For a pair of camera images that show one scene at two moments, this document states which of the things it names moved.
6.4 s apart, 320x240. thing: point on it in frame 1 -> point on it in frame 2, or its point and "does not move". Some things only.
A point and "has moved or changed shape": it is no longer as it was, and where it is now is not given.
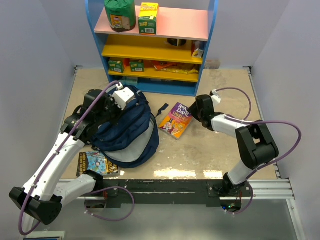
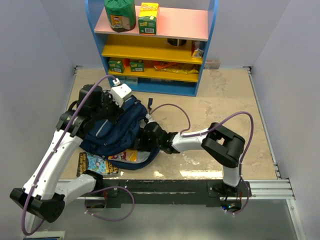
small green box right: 137,66 does not move
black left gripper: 110,100 does not move
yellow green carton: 147,21 does not move
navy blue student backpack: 131,139 has moved or changed shape
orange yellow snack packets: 175,67 does not move
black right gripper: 192,109 -> 141,147
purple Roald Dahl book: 176,121 -> 128,155
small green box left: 116,66 does not move
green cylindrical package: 121,14 does not move
